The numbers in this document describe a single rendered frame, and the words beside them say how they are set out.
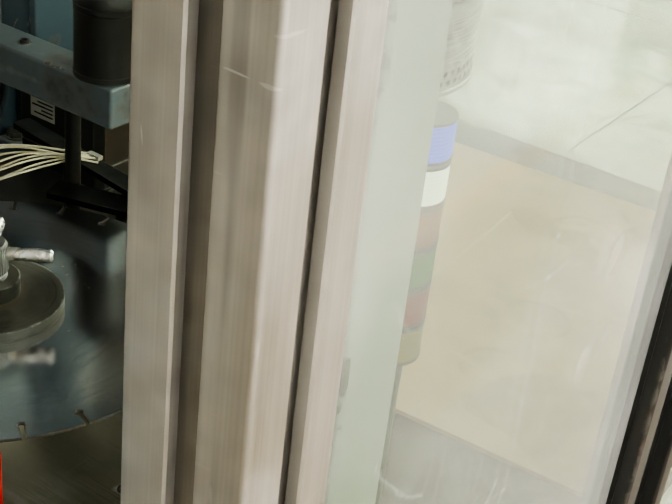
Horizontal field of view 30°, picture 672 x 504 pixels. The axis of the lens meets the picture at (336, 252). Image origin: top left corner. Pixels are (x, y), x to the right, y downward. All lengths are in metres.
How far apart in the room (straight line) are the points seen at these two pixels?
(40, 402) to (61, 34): 0.83
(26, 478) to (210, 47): 0.70
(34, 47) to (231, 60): 0.92
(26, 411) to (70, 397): 0.03
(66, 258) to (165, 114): 0.74
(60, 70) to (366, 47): 0.86
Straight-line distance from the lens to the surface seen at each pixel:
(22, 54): 1.18
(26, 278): 0.99
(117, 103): 1.12
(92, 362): 0.92
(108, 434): 1.01
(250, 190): 0.29
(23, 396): 0.89
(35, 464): 0.99
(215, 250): 0.31
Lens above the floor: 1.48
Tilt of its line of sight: 30 degrees down
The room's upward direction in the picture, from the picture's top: 7 degrees clockwise
